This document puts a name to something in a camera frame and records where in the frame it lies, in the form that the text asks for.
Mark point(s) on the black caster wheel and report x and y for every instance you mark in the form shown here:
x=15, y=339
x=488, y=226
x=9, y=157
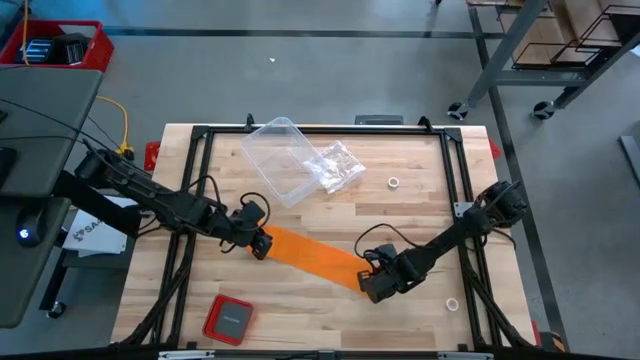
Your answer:
x=457, y=111
x=543, y=110

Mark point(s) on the black desk caster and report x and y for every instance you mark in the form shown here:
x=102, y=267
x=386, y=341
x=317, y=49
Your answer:
x=56, y=310

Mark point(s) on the black aluminium frame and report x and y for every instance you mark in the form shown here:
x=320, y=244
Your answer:
x=325, y=130

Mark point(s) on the red clamp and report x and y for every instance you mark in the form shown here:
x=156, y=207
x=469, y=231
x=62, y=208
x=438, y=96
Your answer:
x=495, y=149
x=151, y=156

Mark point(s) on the grey flat box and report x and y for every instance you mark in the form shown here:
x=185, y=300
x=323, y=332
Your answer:
x=232, y=318

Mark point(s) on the grey metal cart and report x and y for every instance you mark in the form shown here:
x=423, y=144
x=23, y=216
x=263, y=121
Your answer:
x=500, y=50

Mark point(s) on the cardboard boxes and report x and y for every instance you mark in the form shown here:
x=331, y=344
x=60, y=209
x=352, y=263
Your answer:
x=545, y=35

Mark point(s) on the red plastic crate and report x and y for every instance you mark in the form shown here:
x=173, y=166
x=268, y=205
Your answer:
x=102, y=50

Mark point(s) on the black computer mouse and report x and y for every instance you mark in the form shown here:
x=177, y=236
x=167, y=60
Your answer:
x=30, y=227

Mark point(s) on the grey desk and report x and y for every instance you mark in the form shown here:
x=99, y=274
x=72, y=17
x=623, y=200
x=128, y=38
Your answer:
x=40, y=125

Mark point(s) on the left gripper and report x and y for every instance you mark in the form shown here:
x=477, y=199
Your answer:
x=247, y=227

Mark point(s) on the clear plastic bag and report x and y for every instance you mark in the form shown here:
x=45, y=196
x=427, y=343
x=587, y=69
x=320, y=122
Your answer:
x=340, y=167

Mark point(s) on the black devices in crate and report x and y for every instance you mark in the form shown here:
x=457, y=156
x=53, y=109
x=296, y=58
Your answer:
x=65, y=50

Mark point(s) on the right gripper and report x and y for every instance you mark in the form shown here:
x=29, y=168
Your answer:
x=392, y=272

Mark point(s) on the orange elastic bandage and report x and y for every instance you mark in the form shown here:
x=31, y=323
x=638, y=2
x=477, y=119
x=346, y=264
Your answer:
x=315, y=255

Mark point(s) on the clear plastic container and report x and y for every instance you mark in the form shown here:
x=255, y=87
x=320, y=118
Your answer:
x=280, y=160

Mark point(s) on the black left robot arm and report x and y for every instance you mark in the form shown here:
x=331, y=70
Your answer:
x=165, y=202

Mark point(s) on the white tape roll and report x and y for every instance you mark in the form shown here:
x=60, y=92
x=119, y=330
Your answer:
x=447, y=304
x=389, y=182

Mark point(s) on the white printed paper sheet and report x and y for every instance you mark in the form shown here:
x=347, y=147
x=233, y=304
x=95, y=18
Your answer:
x=95, y=235

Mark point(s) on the red tray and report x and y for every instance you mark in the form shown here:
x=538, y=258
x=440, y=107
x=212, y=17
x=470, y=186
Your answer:
x=210, y=327

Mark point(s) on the silver rail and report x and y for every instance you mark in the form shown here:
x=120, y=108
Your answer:
x=185, y=355

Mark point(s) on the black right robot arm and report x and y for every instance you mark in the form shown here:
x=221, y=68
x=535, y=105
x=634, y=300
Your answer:
x=450, y=237

